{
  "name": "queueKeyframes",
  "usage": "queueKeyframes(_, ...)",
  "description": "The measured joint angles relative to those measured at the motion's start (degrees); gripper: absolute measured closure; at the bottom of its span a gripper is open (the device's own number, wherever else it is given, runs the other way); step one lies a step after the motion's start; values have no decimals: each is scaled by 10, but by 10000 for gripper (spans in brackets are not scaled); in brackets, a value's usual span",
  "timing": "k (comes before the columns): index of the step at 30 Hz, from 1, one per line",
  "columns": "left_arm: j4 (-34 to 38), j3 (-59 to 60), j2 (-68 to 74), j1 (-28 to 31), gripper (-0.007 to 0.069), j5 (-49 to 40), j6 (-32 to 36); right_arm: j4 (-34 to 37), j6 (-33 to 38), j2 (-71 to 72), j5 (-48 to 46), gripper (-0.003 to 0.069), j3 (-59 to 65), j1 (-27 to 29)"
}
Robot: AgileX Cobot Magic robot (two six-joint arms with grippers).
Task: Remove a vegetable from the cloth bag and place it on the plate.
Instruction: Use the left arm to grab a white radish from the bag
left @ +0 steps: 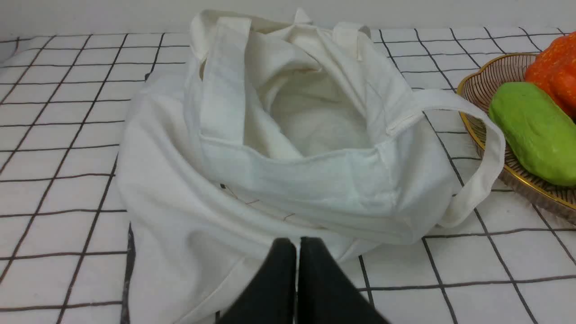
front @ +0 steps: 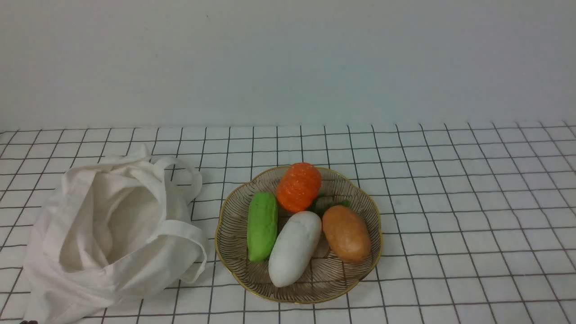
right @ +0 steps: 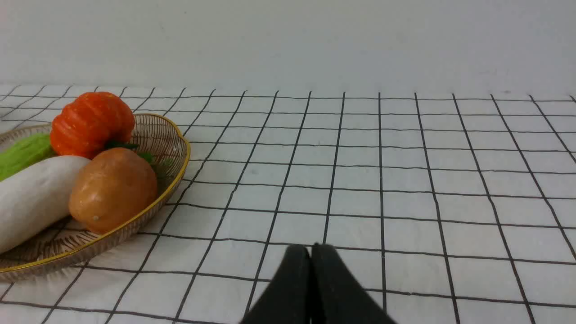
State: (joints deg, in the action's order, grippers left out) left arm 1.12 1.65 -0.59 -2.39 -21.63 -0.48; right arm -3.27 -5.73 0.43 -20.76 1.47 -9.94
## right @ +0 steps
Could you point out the brown toy potato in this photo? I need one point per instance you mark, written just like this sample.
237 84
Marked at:
111 189

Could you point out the orange toy pumpkin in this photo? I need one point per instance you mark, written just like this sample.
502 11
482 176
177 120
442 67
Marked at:
89 123

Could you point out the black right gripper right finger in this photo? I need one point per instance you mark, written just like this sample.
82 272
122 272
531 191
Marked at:
337 297

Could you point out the green toy leaf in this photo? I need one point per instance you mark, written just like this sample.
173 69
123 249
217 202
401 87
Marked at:
154 161

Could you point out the white toy radish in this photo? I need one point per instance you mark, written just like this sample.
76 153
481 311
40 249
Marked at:
36 197

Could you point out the white grid tablecloth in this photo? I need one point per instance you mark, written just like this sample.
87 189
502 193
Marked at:
447 209

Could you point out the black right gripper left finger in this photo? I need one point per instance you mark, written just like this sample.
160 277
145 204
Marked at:
284 299

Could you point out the green toy cucumber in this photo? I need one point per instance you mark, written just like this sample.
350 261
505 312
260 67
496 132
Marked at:
24 153

